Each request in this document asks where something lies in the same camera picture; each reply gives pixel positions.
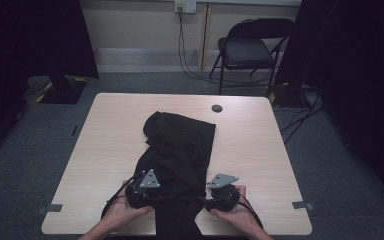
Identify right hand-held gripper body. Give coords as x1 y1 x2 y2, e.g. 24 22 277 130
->
203 172 241 213

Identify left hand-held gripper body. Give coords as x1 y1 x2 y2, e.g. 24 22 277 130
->
124 168 163 210

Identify black pants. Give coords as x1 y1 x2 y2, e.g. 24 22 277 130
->
133 110 217 240

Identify person's right hand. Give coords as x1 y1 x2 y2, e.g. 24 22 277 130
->
209 184 258 231

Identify person's left hand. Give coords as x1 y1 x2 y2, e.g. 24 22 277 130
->
100 179 155 231

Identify grey tape strip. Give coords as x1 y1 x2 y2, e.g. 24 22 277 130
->
37 203 64 215
292 200 314 211

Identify black stand base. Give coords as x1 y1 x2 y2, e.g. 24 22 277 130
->
39 75 88 105
268 83 311 108

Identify black folding chair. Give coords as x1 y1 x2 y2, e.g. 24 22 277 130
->
209 17 295 98

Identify black curtain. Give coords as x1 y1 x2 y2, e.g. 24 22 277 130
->
0 0 100 161
274 0 384 211

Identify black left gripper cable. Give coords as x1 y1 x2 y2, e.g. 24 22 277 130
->
100 173 146 219

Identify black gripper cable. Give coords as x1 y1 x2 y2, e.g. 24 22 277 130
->
236 193 264 229
100 173 146 219

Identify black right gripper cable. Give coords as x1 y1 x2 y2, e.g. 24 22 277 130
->
236 193 264 229

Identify black floor cables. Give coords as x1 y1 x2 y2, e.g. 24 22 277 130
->
279 89 326 144

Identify black wall outlet cable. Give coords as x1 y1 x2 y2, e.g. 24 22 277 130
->
178 6 274 88

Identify white wall outlet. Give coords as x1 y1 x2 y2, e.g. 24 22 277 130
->
174 0 198 15

